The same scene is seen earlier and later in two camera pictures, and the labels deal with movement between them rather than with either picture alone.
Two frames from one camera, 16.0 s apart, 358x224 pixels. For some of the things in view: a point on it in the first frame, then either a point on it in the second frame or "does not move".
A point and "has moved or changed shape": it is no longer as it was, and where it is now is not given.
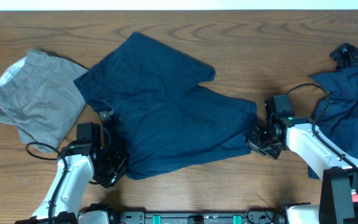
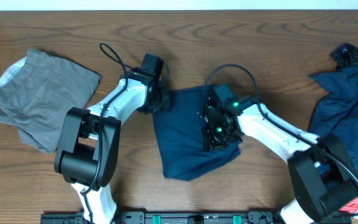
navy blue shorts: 160,116 has moved or changed shape
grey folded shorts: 43,95 does not move
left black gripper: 120,168 -> 166,102
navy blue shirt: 348,112 does not move
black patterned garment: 347,56 does not move
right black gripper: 252,140 -> 211,142
